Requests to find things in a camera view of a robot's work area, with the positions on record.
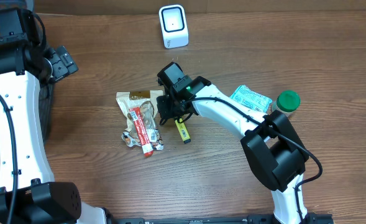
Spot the yellow highlighter pen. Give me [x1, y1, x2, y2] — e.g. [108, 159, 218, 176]
[175, 118, 191, 144]

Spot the beige snack pouch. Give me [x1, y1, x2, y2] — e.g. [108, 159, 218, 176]
[116, 90, 163, 131]

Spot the red snack stick packet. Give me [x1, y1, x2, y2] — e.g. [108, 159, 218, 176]
[129, 107, 153, 157]

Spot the teal plastic packet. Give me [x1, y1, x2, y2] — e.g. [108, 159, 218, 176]
[230, 85, 272, 113]

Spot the green lid jar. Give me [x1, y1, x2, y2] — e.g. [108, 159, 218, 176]
[271, 90, 301, 117]

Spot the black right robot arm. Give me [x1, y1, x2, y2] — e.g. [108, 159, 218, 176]
[157, 62, 309, 223]

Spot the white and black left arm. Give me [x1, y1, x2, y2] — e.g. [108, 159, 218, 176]
[0, 7, 112, 223]

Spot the white barcode scanner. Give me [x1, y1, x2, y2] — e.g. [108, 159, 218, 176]
[158, 4, 189, 49]

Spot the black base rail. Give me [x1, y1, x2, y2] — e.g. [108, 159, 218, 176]
[107, 213, 334, 224]

